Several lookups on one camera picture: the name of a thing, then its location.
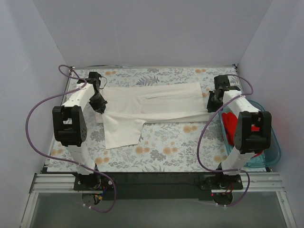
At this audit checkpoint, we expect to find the white t-shirt red print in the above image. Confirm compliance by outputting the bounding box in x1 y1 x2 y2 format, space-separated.
95 82 210 149

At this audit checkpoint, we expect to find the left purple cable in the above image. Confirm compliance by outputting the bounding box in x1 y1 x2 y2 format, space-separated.
25 64 117 213

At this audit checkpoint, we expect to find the teal plastic bin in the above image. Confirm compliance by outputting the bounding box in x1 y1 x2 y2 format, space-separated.
218 100 281 168

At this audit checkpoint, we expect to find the aluminium frame rail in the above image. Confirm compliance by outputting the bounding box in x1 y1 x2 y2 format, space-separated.
20 172 296 228

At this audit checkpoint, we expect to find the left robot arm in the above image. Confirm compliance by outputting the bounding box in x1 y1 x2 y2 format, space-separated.
52 72 107 190

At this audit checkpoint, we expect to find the floral patterned table mat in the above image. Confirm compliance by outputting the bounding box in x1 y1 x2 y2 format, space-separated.
48 67 247 173

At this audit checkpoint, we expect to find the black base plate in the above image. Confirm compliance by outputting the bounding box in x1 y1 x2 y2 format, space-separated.
73 172 244 201

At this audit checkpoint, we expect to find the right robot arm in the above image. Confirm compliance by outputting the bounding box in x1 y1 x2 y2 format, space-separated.
207 75 272 189

